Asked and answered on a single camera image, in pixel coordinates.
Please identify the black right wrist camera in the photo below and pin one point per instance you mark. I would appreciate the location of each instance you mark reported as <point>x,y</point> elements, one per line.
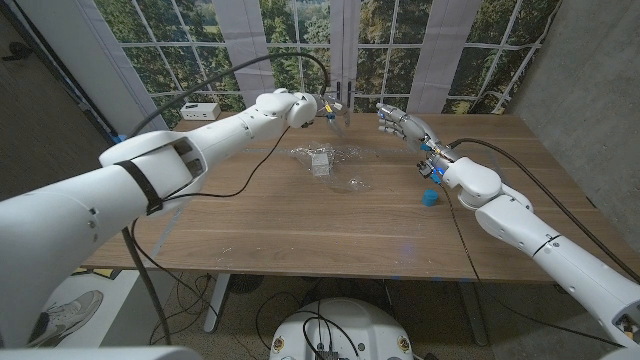
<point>425,169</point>

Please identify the small white box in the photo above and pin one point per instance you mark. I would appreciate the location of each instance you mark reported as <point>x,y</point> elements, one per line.
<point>320,165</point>

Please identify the clear plastic wrap sheet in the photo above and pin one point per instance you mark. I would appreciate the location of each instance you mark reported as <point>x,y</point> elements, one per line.
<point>307,152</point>

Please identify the grey table leg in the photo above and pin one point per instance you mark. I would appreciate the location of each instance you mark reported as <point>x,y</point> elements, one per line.
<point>474,315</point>
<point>216,305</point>

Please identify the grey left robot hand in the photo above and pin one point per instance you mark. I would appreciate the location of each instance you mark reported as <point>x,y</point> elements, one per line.
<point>340,112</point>

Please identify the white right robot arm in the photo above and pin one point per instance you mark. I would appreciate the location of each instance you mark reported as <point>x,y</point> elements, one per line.
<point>550,250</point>

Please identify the white power strip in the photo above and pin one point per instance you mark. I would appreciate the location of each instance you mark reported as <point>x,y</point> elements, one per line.
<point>200,111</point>

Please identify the printed forest window backdrop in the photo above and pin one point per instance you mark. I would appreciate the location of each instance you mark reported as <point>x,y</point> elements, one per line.
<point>400,50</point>

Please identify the blue cylinder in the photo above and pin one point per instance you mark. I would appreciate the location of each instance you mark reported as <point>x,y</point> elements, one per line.
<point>430,197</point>

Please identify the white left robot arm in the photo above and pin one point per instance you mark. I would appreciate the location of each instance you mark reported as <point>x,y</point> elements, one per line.
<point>100,210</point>

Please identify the dark wall rail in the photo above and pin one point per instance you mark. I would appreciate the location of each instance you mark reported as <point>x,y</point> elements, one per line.
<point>85,102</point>

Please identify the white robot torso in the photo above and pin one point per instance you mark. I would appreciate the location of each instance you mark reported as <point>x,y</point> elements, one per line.
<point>345,330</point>

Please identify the dark round floor object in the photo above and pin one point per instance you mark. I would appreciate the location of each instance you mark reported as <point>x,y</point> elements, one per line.
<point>245,283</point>

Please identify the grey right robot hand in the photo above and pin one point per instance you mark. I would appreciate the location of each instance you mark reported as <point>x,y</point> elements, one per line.
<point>412,130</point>

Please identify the white printed floor mat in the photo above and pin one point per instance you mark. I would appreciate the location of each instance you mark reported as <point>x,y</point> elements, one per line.
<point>120,310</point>

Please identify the grey white sneaker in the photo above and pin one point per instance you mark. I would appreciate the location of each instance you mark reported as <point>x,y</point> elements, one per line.
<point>65,317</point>

